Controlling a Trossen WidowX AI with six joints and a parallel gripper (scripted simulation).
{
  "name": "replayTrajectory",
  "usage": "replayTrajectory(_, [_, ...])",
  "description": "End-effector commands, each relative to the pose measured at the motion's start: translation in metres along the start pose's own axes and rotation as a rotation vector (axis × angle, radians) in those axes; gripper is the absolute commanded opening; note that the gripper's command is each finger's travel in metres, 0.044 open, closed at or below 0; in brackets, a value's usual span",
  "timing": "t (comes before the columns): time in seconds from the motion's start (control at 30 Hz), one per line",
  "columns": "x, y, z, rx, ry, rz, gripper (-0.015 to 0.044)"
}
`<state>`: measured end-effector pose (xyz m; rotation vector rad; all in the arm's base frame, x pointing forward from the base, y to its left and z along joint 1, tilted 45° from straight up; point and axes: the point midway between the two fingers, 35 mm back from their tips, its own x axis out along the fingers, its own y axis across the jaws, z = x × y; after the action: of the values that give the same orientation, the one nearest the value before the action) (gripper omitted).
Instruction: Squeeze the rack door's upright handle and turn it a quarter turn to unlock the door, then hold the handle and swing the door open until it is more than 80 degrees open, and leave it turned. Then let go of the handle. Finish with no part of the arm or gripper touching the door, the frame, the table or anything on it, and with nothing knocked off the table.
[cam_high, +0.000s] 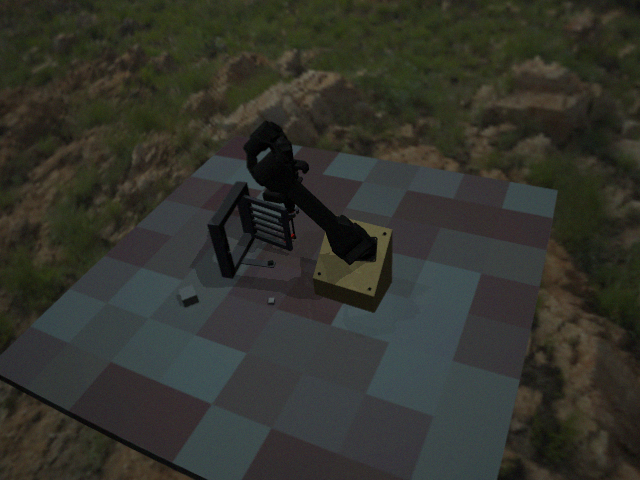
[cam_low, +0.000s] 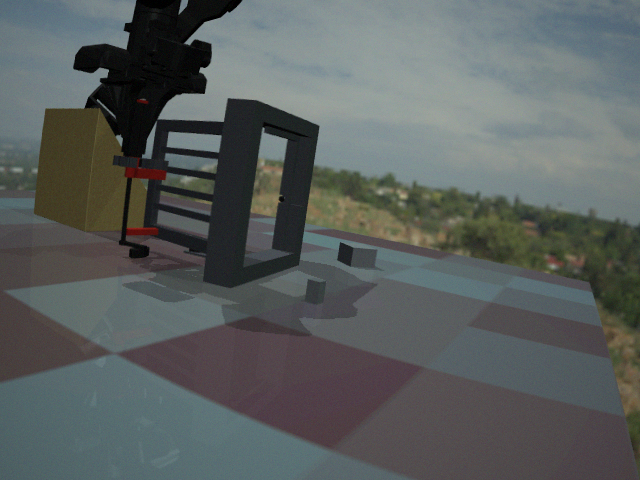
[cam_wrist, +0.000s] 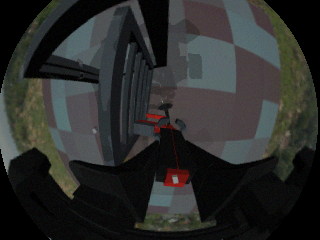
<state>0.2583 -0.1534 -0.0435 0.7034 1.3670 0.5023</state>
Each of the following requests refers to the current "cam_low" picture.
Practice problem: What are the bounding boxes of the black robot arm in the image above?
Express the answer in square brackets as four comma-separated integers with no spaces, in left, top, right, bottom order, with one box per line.
[85,0,243,137]

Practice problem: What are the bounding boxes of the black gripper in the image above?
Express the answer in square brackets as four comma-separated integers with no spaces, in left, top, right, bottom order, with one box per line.
[73,12,207,139]

